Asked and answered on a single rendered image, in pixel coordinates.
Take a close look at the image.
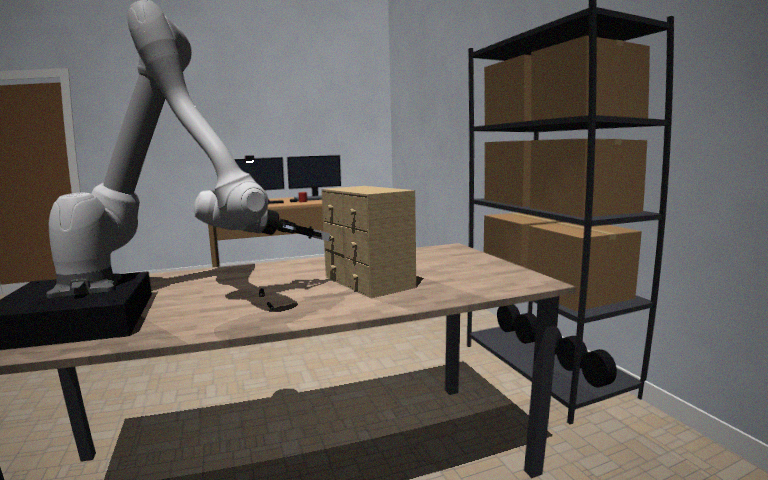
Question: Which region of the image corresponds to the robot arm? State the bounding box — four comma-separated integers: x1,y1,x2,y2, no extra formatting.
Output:
46,0,268,298

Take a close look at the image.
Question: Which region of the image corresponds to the small wooden chest of drawers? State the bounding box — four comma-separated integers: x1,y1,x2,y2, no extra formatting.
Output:
322,186,416,298

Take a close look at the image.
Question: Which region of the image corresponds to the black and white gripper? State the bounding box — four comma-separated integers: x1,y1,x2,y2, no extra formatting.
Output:
261,209,330,241

